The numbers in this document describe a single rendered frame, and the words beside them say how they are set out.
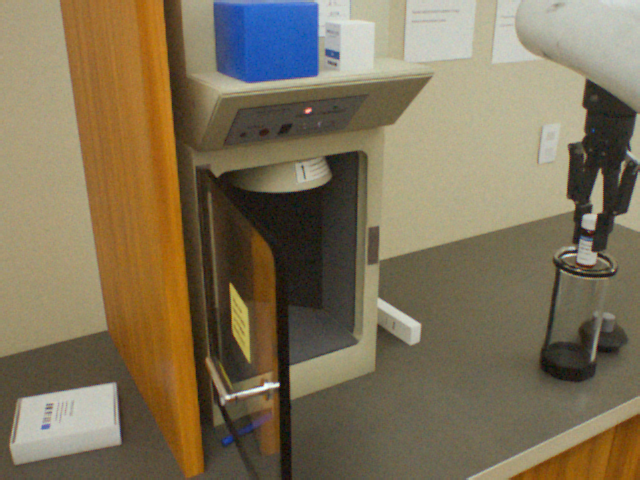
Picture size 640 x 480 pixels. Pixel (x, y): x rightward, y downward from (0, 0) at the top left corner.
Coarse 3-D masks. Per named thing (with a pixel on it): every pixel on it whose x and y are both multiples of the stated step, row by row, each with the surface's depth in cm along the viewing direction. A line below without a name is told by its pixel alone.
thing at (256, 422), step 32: (224, 192) 78; (224, 224) 80; (256, 224) 68; (224, 256) 82; (256, 256) 68; (224, 288) 85; (256, 288) 70; (224, 320) 89; (256, 320) 73; (224, 352) 92; (256, 352) 75; (256, 384) 77; (224, 416) 100; (256, 416) 80; (256, 448) 83
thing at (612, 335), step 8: (608, 320) 126; (608, 328) 127; (616, 328) 129; (600, 336) 126; (608, 336) 126; (616, 336) 126; (624, 336) 126; (600, 344) 125; (608, 344) 125; (616, 344) 125; (624, 344) 125; (608, 352) 127
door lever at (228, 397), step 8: (208, 360) 78; (216, 360) 77; (208, 368) 77; (216, 368) 76; (216, 376) 75; (224, 376) 74; (216, 384) 74; (224, 384) 73; (264, 384) 73; (224, 392) 72; (232, 392) 72; (240, 392) 72; (248, 392) 72; (256, 392) 73; (264, 392) 73; (224, 400) 71; (232, 400) 71; (240, 400) 72
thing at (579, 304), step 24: (600, 264) 116; (576, 288) 112; (600, 288) 111; (552, 312) 117; (576, 312) 113; (600, 312) 114; (552, 336) 118; (576, 336) 115; (552, 360) 119; (576, 360) 117
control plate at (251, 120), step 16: (240, 112) 80; (256, 112) 82; (272, 112) 83; (288, 112) 85; (304, 112) 86; (320, 112) 88; (336, 112) 90; (352, 112) 91; (240, 128) 84; (256, 128) 86; (272, 128) 87; (320, 128) 92; (336, 128) 94; (224, 144) 86
